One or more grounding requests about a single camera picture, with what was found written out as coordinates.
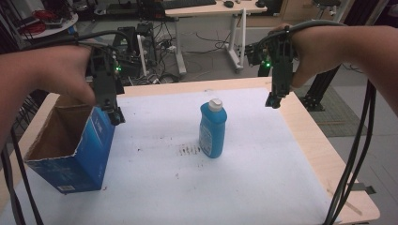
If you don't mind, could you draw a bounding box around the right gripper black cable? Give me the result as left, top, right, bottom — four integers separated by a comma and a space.
257, 19, 377, 225

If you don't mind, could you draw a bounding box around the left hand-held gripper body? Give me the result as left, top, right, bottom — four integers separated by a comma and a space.
88, 46, 126, 109

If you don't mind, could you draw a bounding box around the person's left hand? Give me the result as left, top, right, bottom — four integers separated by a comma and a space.
31, 43, 97, 106

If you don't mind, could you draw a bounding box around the black keyboard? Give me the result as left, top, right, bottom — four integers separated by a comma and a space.
161, 0, 218, 10

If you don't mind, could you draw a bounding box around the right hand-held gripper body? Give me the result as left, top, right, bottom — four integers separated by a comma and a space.
245, 26, 296, 98

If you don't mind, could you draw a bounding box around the person's right hand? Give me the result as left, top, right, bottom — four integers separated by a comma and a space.
269, 22, 345, 89

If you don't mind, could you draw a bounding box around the white table mat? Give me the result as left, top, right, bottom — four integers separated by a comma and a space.
0, 87, 343, 225

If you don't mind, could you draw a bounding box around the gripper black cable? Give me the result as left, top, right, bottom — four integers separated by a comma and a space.
257, 19, 377, 225
0, 29, 132, 225

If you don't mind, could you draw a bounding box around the blue bottle with white cap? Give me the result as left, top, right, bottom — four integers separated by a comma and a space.
198, 97, 228, 159

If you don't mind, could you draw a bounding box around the red cable coil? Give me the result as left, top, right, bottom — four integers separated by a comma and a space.
19, 9, 58, 36

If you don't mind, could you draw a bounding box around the black equipment box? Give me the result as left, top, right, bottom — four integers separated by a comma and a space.
112, 22, 158, 79

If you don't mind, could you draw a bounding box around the round white table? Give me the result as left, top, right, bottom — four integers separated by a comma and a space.
18, 11, 80, 41

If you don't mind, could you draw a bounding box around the blue cardboard box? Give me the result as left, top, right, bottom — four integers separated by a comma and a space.
23, 94, 116, 195

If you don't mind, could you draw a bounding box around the white-legged wooden desk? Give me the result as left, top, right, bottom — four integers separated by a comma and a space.
164, 0, 268, 76

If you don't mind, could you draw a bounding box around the black metal stand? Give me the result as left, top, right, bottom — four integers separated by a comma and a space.
298, 64, 343, 113

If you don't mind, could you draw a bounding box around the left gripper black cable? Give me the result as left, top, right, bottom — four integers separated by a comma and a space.
0, 29, 132, 225

